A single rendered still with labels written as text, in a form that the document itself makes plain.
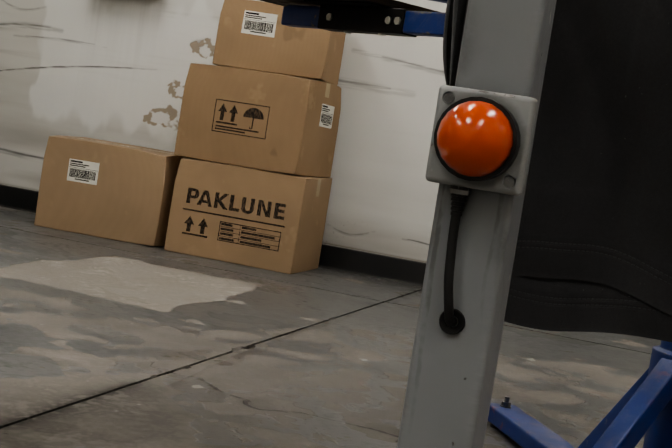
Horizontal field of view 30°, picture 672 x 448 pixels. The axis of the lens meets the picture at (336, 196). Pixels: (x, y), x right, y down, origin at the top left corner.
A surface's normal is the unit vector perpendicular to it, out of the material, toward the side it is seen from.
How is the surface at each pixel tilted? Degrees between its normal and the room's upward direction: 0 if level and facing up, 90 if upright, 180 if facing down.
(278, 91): 89
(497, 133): 81
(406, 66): 90
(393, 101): 90
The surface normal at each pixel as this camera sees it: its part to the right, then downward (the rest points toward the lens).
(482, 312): -0.29, 0.00
